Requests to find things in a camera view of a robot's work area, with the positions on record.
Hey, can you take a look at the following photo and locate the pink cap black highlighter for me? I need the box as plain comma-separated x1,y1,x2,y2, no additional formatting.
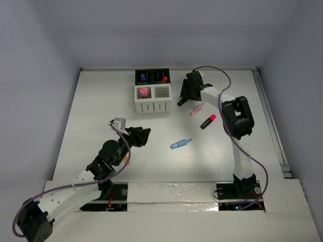
200,114,217,130

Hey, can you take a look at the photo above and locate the clear bottle blue cap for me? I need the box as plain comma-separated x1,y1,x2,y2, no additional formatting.
141,74,147,82

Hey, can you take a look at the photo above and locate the blue cap black highlighter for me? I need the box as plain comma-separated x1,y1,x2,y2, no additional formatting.
177,98,187,106

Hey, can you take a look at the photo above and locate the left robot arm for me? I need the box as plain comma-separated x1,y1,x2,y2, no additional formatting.
12,127,151,241

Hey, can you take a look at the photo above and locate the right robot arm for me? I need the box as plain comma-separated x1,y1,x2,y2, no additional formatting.
178,71,259,200

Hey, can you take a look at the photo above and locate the pink correction tape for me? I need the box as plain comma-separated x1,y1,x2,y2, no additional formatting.
189,103,204,116

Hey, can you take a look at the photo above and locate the orange correction tape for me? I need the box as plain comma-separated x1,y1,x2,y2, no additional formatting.
123,155,130,165

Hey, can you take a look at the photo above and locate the black slotted container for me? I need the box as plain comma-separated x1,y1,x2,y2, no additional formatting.
135,68,171,85

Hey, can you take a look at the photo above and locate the white slotted container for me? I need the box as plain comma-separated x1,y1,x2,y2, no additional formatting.
134,84,173,114

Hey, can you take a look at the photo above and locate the blue correction tape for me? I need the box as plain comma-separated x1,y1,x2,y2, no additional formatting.
170,139,192,150

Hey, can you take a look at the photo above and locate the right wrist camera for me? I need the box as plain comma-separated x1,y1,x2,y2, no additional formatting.
193,70,204,78

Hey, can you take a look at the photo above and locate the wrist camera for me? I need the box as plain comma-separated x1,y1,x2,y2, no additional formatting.
193,70,204,78
109,117,126,132

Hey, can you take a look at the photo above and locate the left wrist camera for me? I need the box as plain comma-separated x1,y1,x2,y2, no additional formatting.
109,117,126,132

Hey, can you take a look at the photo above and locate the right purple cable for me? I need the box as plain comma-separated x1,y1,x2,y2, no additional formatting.
193,66,268,211

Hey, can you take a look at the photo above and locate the purple cable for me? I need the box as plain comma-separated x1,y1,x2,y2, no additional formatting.
193,66,268,211
11,125,132,238

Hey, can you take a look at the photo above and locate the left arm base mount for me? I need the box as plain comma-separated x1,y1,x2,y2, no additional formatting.
80,183,128,212

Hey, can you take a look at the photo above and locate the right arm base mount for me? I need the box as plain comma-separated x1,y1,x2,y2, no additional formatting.
212,175,265,211

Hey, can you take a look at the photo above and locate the aluminium rail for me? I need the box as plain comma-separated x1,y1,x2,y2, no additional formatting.
251,69,293,179

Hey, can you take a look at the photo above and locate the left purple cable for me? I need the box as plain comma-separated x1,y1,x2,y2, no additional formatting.
11,125,132,238

